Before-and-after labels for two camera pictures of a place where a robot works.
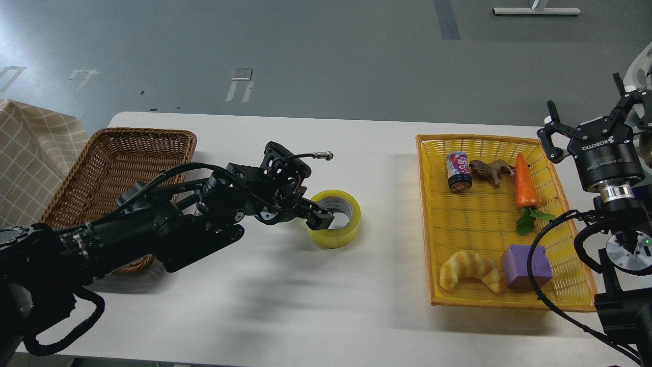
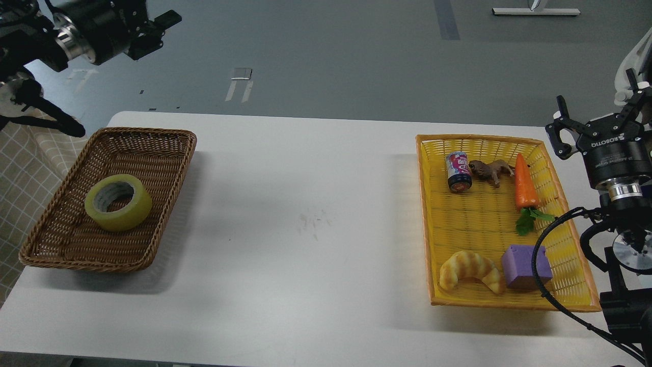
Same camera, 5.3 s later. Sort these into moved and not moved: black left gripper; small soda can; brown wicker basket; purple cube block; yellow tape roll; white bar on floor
Moved: yellow tape roll; black left gripper
Not moved: small soda can; white bar on floor; purple cube block; brown wicker basket
